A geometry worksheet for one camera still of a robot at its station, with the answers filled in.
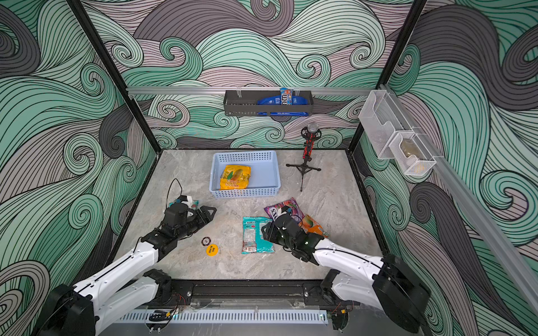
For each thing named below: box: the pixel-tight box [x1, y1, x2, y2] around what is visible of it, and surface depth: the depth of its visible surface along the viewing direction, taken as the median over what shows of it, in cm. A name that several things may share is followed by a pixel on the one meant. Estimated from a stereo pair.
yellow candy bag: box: [219, 165, 252, 191], surface depth 104 cm
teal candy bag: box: [240, 216, 275, 255], surface depth 87 cm
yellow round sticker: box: [205, 243, 220, 257], surface depth 85 cm
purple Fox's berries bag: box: [263, 197, 305, 221], surface depth 95 cm
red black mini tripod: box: [285, 122, 323, 192], surface depth 98 cm
